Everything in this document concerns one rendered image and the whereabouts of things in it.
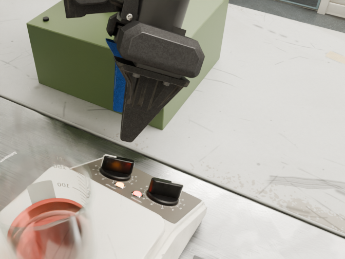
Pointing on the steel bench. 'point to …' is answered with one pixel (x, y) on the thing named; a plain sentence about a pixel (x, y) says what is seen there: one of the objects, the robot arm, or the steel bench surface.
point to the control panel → (185, 206)
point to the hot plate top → (121, 226)
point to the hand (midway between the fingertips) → (130, 91)
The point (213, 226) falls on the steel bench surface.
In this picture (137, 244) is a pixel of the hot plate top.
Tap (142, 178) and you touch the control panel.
